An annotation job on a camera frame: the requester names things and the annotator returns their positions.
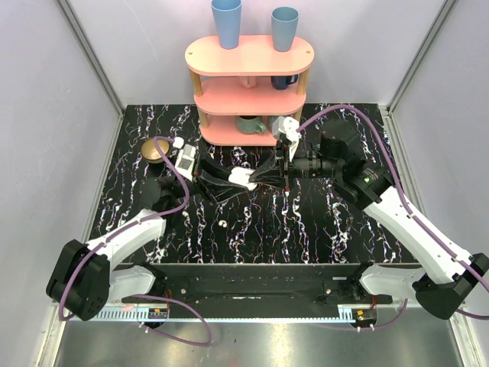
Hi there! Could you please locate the purple cable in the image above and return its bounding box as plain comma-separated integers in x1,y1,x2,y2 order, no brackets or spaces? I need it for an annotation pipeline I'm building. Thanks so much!
58,137,213,348
297,103,489,332

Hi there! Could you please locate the black mounting base plate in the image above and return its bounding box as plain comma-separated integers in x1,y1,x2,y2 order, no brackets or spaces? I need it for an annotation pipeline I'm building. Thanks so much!
139,263,393,305

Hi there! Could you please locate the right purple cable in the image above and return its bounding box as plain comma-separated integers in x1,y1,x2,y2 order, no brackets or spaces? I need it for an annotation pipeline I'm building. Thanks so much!
297,103,489,332

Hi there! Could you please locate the white oval case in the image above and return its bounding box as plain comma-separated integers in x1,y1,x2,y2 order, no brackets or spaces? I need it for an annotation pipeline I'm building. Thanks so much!
228,167,257,191

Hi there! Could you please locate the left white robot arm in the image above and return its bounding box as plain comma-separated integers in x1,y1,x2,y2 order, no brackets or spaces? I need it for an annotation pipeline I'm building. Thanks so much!
46,160,256,320

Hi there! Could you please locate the light blue ceramic mug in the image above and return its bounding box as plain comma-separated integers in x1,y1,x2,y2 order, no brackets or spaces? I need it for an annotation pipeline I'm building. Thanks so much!
267,116,277,132

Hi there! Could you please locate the left light blue tumbler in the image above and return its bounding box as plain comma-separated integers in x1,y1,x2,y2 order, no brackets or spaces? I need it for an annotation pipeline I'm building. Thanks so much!
211,0,241,50

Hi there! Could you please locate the pink three-tier wooden shelf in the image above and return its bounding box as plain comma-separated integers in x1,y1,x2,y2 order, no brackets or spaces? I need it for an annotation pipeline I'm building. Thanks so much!
185,35,315,146

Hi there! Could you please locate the dark blue mug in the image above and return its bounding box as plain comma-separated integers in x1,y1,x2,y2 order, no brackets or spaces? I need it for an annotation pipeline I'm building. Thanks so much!
270,74,300,90

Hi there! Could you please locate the pink mug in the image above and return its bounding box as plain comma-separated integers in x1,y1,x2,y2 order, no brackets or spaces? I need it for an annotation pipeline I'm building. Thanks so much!
238,76,257,89

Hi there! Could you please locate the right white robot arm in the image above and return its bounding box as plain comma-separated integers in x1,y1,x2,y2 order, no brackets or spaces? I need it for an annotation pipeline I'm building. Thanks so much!
250,116,488,320

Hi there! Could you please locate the green ceramic mug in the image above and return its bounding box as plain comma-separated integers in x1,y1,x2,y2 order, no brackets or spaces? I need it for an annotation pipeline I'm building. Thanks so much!
235,115,267,135

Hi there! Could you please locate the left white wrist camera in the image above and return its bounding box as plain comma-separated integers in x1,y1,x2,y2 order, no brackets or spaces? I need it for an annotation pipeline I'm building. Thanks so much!
173,137,197,181

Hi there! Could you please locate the right light blue tumbler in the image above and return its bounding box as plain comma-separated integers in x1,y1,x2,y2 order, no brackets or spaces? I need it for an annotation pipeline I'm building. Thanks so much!
271,7,299,52

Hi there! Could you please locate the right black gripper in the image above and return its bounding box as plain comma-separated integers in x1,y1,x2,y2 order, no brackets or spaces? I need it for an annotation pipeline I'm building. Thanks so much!
249,140,341,192

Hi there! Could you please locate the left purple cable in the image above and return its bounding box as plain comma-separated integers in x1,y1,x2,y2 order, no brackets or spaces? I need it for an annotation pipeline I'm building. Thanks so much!
58,137,213,348

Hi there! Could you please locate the light blue tumbler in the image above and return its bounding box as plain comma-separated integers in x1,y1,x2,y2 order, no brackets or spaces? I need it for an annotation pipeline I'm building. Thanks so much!
211,0,241,50
271,7,299,52

